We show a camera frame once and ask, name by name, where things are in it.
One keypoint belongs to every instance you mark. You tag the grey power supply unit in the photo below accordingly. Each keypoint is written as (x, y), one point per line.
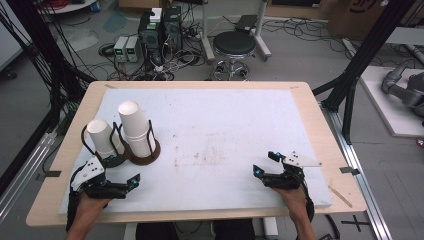
(133, 49)
(120, 49)

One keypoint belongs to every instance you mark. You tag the black tape piece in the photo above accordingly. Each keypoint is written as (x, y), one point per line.
(53, 173)
(350, 170)

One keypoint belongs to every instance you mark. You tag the aluminium rail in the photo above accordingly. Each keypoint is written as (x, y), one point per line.
(360, 176)
(23, 176)

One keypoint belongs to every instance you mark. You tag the round white table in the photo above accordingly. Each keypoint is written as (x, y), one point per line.
(76, 7)

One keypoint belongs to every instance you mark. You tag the black metal frame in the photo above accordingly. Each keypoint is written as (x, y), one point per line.
(366, 50)
(36, 43)

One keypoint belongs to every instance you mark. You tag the flat black device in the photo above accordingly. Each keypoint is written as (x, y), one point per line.
(246, 22)

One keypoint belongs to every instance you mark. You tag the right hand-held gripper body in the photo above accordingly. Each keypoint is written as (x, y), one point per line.
(290, 181)

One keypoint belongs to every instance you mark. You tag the person's right hand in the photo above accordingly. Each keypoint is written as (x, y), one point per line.
(295, 201)

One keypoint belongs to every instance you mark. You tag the teal floor mat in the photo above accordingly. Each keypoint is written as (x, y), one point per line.
(115, 21)

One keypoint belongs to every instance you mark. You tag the white base board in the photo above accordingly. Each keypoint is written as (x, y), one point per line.
(386, 110)

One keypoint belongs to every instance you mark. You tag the white cup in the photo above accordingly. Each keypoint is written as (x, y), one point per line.
(113, 162)

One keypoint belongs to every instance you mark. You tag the black computer tower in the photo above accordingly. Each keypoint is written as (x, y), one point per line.
(172, 28)
(150, 36)

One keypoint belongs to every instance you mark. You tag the thin wooden stick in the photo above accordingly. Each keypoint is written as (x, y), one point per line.
(340, 196)

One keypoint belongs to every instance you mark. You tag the small white box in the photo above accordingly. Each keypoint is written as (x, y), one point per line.
(155, 15)

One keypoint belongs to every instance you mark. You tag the white cabinet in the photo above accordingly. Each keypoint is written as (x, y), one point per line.
(10, 40)

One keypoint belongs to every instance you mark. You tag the black round stool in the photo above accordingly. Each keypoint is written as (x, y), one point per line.
(234, 42)

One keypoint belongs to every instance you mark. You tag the white metal stand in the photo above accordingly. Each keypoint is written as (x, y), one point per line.
(207, 36)

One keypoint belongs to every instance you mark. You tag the large cardboard box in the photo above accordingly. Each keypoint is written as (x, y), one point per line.
(353, 20)

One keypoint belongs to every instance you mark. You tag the white foam mat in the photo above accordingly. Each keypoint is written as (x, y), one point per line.
(216, 116)

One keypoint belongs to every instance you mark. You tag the person's left hand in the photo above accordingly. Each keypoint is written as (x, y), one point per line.
(90, 208)

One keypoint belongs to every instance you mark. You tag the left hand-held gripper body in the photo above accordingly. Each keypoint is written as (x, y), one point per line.
(90, 173)

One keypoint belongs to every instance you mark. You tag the stack of white cups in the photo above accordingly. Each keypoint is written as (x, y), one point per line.
(101, 136)
(135, 126)

